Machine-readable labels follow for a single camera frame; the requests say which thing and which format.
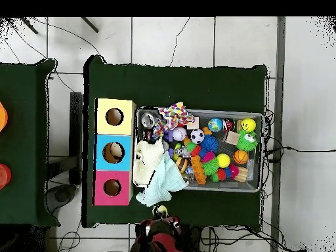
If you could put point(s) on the light blue waffle cloth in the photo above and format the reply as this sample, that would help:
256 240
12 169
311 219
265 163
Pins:
162 186

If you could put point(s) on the cream waffle cloth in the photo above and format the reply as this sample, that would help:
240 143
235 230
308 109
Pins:
147 160

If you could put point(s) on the orange plastic tray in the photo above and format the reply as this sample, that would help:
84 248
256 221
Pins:
198 170

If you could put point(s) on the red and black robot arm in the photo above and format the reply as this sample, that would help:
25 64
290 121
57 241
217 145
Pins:
168 244

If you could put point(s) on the wooden box with three holes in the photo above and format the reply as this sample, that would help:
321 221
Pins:
115 128

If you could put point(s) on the clear mesh bin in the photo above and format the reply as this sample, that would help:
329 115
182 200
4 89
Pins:
236 187

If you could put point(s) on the grey floor base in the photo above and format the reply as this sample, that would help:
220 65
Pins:
61 195

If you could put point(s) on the white baseball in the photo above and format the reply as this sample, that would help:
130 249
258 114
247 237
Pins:
179 134

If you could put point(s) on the plain yellow ball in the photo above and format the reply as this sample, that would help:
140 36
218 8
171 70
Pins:
223 160

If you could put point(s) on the black and white soccer ball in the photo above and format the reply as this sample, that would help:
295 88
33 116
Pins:
197 136

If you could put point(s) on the large blue spiky ball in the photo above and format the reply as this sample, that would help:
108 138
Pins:
209 143

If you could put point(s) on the colourful spotted cloth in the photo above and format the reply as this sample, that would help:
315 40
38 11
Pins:
174 114

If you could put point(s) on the orange basketball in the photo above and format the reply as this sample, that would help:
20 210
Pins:
240 157

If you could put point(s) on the blue globe ball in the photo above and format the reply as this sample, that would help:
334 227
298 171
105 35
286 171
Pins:
215 125

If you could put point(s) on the green googly-eyed puffer ball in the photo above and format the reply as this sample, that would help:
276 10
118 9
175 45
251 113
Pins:
246 141

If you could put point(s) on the dark green table cloth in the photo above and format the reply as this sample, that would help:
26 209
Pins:
170 86

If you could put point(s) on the orange cup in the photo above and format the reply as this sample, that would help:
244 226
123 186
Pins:
2 116

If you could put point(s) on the dark green side cloth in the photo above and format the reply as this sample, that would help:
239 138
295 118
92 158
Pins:
21 92

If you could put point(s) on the black tripod leg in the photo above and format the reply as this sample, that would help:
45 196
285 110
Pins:
89 25
29 25

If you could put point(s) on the black furniture frame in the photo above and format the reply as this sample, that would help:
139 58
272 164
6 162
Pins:
76 118

